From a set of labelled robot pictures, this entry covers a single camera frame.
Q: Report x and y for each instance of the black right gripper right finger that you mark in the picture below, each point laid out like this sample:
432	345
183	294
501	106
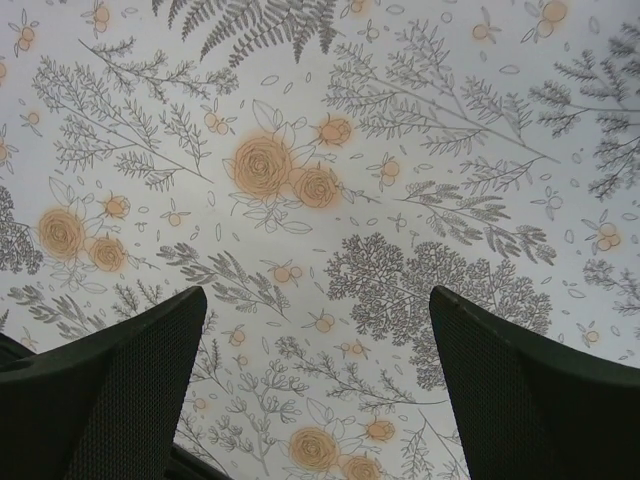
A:
527	407

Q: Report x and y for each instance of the floral patterned table cloth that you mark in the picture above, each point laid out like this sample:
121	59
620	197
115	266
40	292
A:
318	167

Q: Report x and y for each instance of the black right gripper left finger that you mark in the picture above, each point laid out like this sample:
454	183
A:
107	405

